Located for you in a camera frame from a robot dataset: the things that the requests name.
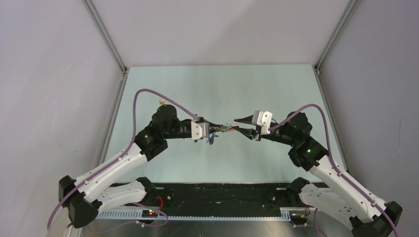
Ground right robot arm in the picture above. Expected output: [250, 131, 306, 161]
[236, 111, 403, 237]

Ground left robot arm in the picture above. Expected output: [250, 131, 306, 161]
[58, 105, 213, 229]

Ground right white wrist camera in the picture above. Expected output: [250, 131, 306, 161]
[253, 111, 273, 135]

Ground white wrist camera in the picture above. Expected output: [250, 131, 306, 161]
[191, 121, 210, 141]
[253, 111, 273, 135]

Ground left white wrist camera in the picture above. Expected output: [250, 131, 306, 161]
[191, 121, 210, 141]

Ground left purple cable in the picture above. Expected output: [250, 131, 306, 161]
[47, 88, 201, 230]

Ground purple cable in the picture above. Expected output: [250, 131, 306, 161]
[268, 104, 402, 237]
[47, 88, 201, 230]

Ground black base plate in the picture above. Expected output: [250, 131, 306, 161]
[140, 183, 305, 217]

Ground grey slotted cable duct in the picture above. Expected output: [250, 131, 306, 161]
[96, 209, 291, 221]

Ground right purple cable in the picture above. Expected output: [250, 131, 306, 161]
[268, 104, 402, 237]

